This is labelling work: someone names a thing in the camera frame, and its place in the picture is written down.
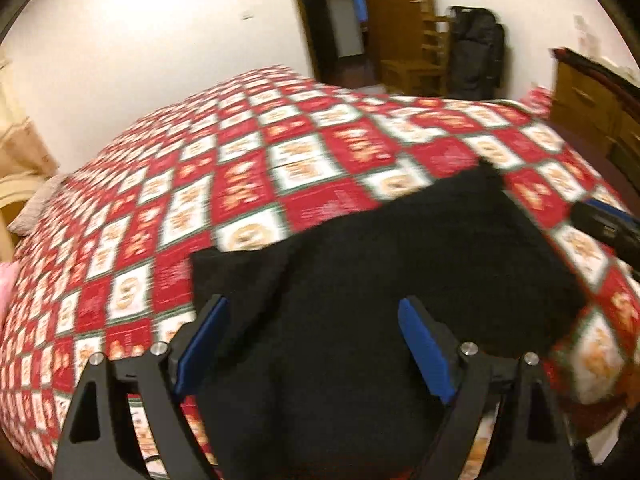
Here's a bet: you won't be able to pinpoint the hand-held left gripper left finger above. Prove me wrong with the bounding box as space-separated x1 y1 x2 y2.
52 295 231 480

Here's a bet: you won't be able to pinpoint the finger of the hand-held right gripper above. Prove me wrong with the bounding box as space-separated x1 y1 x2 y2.
571 199 640 262

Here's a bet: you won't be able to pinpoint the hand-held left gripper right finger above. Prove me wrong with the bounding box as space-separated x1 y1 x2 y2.
397 296 578 480

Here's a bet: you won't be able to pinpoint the black pants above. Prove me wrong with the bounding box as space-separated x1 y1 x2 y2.
191 160 588 480

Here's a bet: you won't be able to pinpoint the wooden cabinet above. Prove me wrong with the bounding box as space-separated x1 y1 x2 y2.
550 47 640 196

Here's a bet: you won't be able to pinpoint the red checkered printed bedspread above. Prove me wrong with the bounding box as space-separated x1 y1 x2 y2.
0 65 640 480

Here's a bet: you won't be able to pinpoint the pink fluffy pillow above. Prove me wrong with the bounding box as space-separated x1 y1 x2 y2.
0 260 19 311

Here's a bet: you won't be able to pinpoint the striped pillow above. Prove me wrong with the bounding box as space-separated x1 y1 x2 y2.
7 174 68 236

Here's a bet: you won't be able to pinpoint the black bag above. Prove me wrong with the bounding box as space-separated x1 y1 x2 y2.
447 6 506 101

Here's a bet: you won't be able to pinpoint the cream round headboard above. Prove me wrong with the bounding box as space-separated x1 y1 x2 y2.
0 175 51 261

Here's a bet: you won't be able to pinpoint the wooden chair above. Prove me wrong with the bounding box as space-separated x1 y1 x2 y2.
381 10 456 97

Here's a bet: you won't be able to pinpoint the beige patterned curtain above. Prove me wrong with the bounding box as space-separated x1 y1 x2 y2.
0 50 58 177

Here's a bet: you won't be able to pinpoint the wooden door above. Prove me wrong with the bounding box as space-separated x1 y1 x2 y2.
355 0 436 61

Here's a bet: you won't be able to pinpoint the dark wooden door frame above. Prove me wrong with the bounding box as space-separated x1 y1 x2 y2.
287 0 327 81

